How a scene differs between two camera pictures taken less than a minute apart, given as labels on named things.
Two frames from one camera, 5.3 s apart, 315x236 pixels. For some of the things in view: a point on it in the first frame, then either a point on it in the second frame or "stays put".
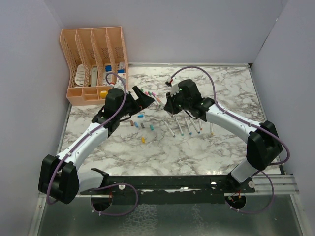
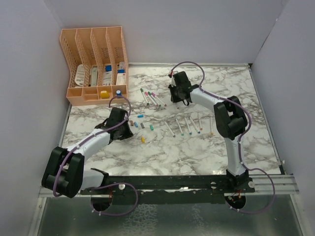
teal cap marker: x=179 y=127 stays put
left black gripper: x=143 y=101 -> x=128 y=133
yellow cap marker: x=211 y=128 stays put
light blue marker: x=190 y=132 stays put
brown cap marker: x=200 y=124 stays put
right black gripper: x=169 y=106 -> x=174 y=99
